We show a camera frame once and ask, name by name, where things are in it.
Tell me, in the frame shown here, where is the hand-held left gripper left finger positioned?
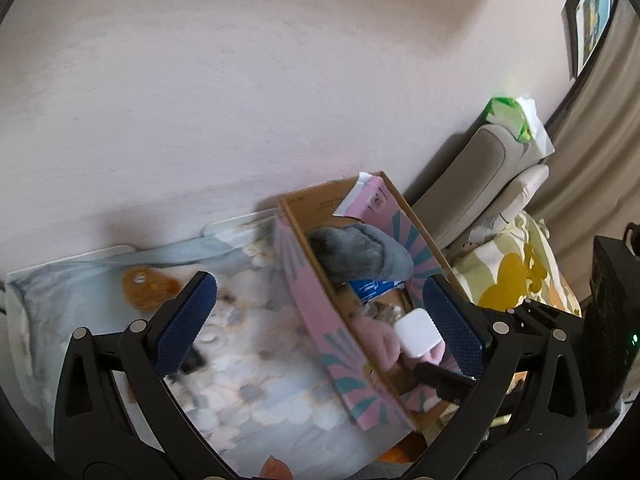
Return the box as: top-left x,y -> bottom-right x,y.
52,271 -> 236,480

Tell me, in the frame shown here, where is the pink patterned cardboard box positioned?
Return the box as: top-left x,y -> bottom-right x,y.
272,170 -> 471,433

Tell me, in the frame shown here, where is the beige chair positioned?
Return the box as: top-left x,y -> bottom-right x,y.
405,122 -> 551,261

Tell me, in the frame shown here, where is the white earbuds case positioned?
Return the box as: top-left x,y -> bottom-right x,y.
394,308 -> 442,359

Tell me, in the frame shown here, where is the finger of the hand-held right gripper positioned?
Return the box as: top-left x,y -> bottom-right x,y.
412,361 -> 480,403
506,300 -> 585,342

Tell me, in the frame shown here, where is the brown plush toy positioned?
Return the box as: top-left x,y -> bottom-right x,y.
122,266 -> 180,311

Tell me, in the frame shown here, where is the beige curtain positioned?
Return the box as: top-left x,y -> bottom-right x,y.
530,5 -> 640,261

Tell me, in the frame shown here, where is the orange object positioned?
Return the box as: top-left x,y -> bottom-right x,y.
380,432 -> 431,463

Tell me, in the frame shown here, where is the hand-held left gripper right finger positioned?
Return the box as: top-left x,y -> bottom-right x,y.
405,274 -> 587,480

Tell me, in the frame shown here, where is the peach object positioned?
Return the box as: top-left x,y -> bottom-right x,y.
260,455 -> 296,480

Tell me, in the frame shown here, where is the floral cloth covered desktop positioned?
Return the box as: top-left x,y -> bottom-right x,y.
5,210 -> 436,480

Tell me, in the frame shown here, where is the yellow floral pillow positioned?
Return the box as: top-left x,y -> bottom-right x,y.
450,210 -> 583,318

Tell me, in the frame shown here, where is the framed wall picture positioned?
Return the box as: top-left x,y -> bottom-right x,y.
561,0 -> 621,81

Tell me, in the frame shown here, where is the grey fluffy slipper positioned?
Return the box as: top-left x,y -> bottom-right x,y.
306,224 -> 415,286

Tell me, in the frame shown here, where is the blue snack packet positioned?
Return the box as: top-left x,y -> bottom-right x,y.
347,277 -> 406,303

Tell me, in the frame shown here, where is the green tissue pack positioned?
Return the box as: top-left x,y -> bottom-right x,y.
482,94 -> 556,161

